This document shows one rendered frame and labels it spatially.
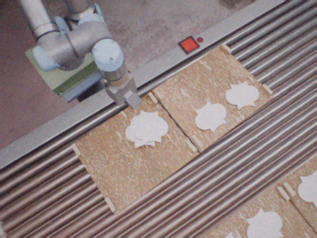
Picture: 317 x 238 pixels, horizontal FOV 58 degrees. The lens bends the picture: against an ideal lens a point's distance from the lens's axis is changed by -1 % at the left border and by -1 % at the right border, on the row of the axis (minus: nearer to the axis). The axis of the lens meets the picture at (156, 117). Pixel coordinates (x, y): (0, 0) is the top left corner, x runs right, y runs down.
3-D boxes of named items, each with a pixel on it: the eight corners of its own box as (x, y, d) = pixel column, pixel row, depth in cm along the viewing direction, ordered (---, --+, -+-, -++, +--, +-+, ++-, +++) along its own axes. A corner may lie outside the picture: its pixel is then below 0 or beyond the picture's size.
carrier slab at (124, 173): (72, 146, 123) (71, 144, 122) (150, 93, 131) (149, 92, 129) (116, 215, 112) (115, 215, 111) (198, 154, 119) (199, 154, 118)
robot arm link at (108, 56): (112, 30, 77) (126, 54, 74) (119, 52, 87) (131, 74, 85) (85, 42, 76) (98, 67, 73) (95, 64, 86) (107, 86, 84)
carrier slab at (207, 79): (151, 92, 131) (151, 91, 129) (220, 45, 138) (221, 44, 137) (200, 152, 120) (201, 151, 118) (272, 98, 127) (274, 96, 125)
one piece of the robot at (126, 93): (122, 101, 84) (129, 119, 100) (143, 81, 86) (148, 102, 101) (95, 76, 87) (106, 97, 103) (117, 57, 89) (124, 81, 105)
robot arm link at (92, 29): (61, 23, 81) (76, 52, 77) (98, 6, 82) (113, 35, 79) (71, 39, 88) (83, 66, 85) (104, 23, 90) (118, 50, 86)
